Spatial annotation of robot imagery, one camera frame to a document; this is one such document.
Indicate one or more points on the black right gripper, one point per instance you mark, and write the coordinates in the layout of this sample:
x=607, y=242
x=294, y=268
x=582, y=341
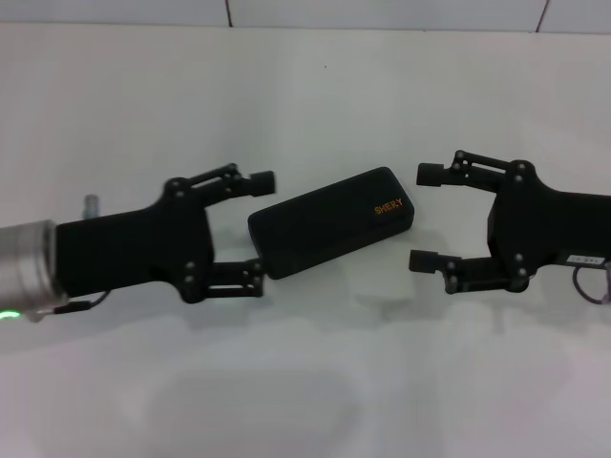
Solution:
x=554, y=224

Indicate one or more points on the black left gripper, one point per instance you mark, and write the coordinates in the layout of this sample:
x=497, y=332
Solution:
x=133, y=248

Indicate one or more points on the black glasses case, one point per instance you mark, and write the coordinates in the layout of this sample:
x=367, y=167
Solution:
x=324, y=224

